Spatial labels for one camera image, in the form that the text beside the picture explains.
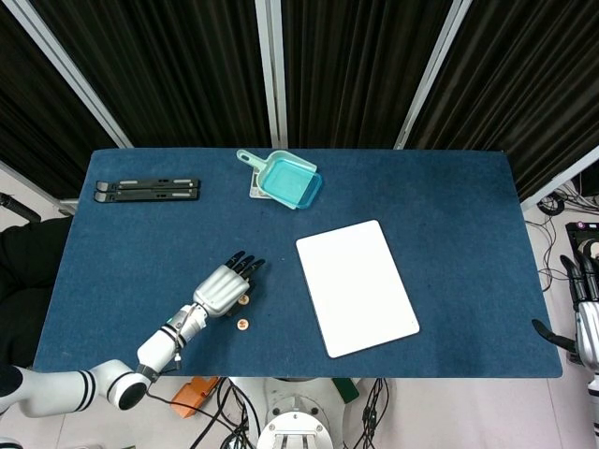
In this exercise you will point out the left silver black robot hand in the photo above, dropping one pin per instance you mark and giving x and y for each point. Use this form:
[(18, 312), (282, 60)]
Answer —
[(217, 290)]

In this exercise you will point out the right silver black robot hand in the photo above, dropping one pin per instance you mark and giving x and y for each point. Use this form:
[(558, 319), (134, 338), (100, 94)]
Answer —
[(588, 327)]

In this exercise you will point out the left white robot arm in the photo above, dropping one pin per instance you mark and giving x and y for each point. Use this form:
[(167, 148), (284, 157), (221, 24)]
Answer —
[(51, 390)]

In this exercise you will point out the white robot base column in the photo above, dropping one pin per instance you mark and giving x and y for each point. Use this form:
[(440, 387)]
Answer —
[(295, 421)]

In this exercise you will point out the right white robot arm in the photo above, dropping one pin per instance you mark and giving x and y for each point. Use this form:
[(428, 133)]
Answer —
[(594, 388)]

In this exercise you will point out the blue felt table cloth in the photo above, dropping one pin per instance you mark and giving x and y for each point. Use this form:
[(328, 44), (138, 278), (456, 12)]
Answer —
[(140, 243)]

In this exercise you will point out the black device with purple light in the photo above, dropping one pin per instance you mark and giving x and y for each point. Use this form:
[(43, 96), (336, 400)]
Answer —
[(573, 231)]

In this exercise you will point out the small silver digital scale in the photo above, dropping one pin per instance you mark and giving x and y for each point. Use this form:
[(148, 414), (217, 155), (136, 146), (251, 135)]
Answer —
[(255, 192)]

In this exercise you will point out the orange floor device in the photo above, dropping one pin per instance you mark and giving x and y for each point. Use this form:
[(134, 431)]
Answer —
[(194, 395)]

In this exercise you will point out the black folded laptop stand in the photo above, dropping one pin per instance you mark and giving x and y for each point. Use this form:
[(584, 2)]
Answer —
[(150, 195)]

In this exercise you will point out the teal plastic tray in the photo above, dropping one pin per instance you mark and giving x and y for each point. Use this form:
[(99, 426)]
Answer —
[(311, 196)]

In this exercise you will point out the mint green plastic scoop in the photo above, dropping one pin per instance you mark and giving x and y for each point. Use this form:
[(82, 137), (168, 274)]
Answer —
[(247, 157)]

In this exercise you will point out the white rectangular board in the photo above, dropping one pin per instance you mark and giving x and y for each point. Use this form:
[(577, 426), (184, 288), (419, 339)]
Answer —
[(355, 285)]

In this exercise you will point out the dark green flat object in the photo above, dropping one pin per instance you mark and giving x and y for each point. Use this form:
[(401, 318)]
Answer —
[(347, 390)]

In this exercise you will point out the black padded bar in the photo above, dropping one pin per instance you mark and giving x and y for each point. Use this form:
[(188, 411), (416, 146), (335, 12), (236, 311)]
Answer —
[(18, 207)]

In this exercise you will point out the black pleated curtain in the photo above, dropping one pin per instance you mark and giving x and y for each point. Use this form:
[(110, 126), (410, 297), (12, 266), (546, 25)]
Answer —
[(524, 84), (178, 70), (355, 70), (37, 117)]

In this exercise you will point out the grey aluminium frame post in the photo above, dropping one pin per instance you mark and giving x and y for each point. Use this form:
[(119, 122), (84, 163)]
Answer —
[(561, 179), (271, 70), (70, 70), (435, 70), (68, 206)]

